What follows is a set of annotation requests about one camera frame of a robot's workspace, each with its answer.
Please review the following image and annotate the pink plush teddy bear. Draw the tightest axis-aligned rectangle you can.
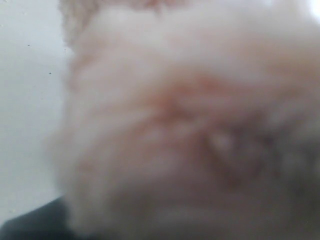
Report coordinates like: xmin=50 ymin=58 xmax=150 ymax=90
xmin=49 ymin=0 xmax=320 ymax=240

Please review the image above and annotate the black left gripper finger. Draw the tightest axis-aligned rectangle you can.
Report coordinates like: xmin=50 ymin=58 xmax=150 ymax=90
xmin=0 ymin=198 xmax=75 ymax=240

